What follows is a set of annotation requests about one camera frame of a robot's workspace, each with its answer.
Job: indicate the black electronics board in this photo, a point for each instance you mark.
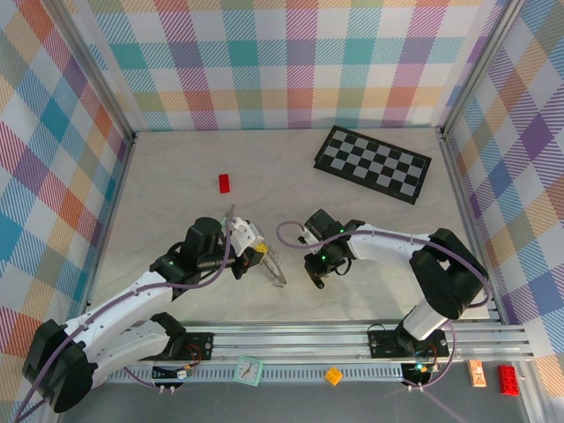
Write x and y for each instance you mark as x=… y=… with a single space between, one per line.
x=414 y=378
x=165 y=373

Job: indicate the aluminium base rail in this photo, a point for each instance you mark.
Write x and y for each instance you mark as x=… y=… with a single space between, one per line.
x=286 y=341

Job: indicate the black grey folding chessboard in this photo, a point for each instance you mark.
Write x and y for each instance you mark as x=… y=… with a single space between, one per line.
x=374 y=165

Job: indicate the red toy brick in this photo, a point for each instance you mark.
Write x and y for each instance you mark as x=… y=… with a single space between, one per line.
x=509 y=381

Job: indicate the teal toy clock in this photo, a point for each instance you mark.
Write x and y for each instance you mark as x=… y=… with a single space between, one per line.
x=248 y=371

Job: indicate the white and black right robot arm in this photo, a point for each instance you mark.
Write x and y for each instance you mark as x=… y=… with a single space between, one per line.
x=388 y=247

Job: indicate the small red block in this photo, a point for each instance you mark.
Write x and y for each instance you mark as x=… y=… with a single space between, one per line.
x=225 y=183

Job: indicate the aluminium frame post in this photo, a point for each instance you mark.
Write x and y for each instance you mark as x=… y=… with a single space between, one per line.
x=98 y=72
x=480 y=66

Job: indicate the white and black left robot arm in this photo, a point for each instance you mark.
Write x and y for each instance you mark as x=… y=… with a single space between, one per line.
x=119 y=299

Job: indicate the yellow toy brick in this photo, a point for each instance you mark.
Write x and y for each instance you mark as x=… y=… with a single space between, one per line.
x=333 y=376

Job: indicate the orange tag piece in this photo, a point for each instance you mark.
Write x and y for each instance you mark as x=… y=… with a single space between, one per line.
x=477 y=374

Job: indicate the key with green tag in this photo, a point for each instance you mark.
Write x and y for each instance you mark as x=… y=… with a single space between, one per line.
x=230 y=212

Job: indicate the aluminium table side rail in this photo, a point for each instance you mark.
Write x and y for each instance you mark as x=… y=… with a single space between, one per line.
x=110 y=220
x=470 y=220

